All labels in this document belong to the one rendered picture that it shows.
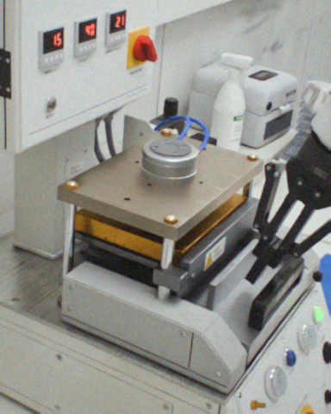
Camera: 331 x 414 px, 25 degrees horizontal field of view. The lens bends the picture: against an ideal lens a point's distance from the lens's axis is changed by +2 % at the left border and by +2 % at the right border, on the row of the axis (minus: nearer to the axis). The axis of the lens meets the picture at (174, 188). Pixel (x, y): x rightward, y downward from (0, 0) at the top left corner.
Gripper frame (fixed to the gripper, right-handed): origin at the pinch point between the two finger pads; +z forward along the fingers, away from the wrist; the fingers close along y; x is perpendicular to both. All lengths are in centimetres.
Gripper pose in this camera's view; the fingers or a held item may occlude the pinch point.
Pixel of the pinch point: (264, 260)
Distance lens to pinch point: 102.8
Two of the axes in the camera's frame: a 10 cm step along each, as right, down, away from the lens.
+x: 4.9, -3.4, 8.0
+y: 7.8, 5.7, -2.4
